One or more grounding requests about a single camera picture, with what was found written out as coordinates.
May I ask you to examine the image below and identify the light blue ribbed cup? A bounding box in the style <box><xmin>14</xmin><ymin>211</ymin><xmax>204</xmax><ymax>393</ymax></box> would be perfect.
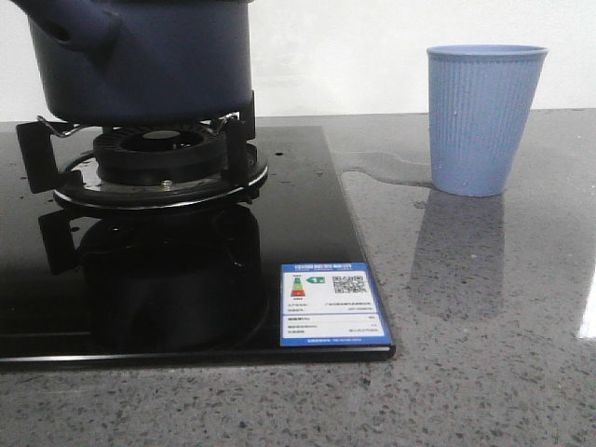
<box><xmin>427</xmin><ymin>45</ymin><xmax>548</xmax><ymax>196</ymax></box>

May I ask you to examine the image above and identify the dark blue pot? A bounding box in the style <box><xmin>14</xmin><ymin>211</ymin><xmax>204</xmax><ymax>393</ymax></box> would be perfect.
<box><xmin>16</xmin><ymin>1</ymin><xmax>252</xmax><ymax>127</ymax></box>

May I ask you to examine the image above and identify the black metal pot support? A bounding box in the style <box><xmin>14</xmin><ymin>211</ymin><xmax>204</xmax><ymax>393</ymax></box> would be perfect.
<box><xmin>16</xmin><ymin>102</ymin><xmax>268</xmax><ymax>212</ymax></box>

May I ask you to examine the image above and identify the blue energy label sticker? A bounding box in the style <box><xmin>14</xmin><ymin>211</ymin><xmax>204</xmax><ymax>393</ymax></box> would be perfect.
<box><xmin>280</xmin><ymin>262</ymin><xmax>392</xmax><ymax>347</ymax></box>

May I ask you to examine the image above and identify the black gas burner head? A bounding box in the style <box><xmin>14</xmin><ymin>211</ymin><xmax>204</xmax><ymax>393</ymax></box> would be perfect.
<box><xmin>93</xmin><ymin>124</ymin><xmax>226</xmax><ymax>185</ymax></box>

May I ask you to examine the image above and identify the black glass gas stove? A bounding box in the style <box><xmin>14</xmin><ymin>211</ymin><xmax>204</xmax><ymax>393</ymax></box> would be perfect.
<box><xmin>1</xmin><ymin>125</ymin><xmax>396</xmax><ymax>370</ymax></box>

